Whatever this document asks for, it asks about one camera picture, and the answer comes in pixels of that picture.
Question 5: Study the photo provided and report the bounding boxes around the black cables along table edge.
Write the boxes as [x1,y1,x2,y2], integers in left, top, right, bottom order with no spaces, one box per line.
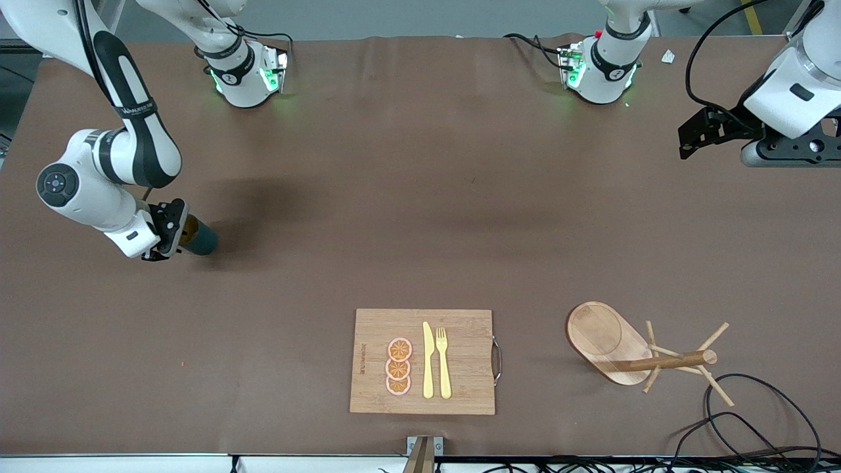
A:
[378,457,841,473]

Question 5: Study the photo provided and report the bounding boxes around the bamboo cutting board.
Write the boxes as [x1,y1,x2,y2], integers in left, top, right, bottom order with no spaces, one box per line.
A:
[349,308,503,416]

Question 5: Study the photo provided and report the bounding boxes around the black right base cable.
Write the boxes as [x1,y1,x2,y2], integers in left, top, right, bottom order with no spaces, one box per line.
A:
[197,0,294,63]

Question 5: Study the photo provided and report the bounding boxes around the black looped cable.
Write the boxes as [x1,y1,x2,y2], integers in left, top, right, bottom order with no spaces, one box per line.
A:
[704,373,823,468]
[669,411,792,473]

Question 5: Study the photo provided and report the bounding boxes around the black left base cable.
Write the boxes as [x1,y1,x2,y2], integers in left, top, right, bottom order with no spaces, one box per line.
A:
[503,33,569,70]

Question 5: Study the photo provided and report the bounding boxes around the brown post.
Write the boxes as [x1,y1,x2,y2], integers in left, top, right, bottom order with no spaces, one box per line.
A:
[402,438,436,473]

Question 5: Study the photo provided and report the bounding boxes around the yellow plastic fork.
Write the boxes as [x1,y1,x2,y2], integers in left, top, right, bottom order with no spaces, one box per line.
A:
[436,327,453,400]

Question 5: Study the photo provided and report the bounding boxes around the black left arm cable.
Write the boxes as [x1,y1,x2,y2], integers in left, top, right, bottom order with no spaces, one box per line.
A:
[685,0,773,114]

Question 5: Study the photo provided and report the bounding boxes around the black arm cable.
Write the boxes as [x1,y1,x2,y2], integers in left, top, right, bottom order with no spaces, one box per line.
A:
[71,0,153,201]
[685,0,773,114]

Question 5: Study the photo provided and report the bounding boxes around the brown table cover mat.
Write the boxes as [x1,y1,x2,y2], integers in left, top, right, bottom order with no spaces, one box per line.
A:
[0,33,841,457]

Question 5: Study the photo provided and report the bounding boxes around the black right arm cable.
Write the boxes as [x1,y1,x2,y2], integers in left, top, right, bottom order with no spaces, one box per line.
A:
[71,0,153,201]

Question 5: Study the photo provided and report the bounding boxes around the dark teal ribbed cup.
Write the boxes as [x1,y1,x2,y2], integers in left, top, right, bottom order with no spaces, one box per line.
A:
[179,215,219,257]

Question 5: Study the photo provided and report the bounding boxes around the yellow plastic knife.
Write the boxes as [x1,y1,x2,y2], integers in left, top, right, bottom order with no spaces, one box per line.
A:
[422,321,435,399]

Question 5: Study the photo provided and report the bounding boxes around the wooden cup tree stand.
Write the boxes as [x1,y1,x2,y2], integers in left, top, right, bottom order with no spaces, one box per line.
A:
[566,301,735,408]

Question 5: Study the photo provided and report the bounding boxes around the black base cable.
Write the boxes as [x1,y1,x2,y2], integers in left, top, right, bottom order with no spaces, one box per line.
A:
[503,33,569,70]
[197,0,294,63]

